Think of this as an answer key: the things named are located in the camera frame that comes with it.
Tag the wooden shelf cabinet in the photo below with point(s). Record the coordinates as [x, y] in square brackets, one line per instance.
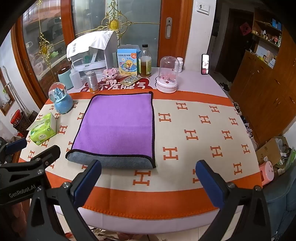
[261, 88]

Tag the purple and grey towel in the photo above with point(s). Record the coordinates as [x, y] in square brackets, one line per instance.
[115, 125]

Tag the black sneakers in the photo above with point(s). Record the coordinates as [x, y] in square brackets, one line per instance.
[223, 87]

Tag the white plastic squeeze bottle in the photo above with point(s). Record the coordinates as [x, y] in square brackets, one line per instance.
[75, 80]

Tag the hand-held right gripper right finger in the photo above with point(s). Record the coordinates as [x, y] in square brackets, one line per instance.
[210, 183]

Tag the teal cylindrical container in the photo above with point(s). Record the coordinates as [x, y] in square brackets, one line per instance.
[64, 78]

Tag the dark wooden door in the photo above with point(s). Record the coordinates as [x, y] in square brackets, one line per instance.
[233, 53]

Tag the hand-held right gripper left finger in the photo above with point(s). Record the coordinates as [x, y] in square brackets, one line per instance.
[89, 178]

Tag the orange and cream patterned blanket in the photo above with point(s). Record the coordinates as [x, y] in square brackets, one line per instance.
[185, 153]

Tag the metal can with orange label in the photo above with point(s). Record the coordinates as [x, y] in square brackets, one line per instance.
[92, 83]

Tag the white pill bottle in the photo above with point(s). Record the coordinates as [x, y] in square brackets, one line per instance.
[180, 66]

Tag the glass bottle with brown liquid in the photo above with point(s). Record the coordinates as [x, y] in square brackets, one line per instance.
[145, 67]

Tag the row of shoes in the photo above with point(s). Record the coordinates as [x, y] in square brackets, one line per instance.
[246, 126]

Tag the blue box with duck print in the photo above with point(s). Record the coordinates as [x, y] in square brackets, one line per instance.
[127, 62]

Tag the wooden glass sliding door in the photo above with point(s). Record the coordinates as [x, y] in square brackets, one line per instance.
[175, 51]

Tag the black smartphone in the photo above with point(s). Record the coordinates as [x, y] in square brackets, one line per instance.
[205, 64]

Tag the red basket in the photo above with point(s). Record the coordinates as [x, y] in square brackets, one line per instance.
[15, 118]

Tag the gold door ornament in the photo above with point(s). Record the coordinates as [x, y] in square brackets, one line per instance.
[44, 49]
[113, 22]

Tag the pink dome music box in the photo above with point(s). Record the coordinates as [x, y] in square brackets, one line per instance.
[166, 85]

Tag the green tissue pack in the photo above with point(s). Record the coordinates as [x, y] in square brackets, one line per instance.
[42, 129]

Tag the pill blister pack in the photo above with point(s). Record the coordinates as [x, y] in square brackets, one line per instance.
[129, 80]

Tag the white cloth cover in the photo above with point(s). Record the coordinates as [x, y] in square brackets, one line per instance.
[92, 44]

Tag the blue snow globe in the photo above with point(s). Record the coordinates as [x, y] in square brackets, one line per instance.
[62, 102]

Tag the white light switch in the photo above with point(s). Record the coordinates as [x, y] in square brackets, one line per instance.
[203, 7]

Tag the cardboard box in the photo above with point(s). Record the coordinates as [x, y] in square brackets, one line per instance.
[268, 149]

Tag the pink plastic container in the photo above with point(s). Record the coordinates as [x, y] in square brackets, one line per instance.
[266, 172]

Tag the white cup rack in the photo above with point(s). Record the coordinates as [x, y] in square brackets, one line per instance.
[110, 55]

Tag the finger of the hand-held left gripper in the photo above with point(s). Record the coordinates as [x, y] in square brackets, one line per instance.
[16, 144]
[47, 154]

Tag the grey-blue sofa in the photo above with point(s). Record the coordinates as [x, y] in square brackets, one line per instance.
[281, 197]

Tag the pink block toy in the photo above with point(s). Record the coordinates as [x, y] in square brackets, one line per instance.
[111, 73]

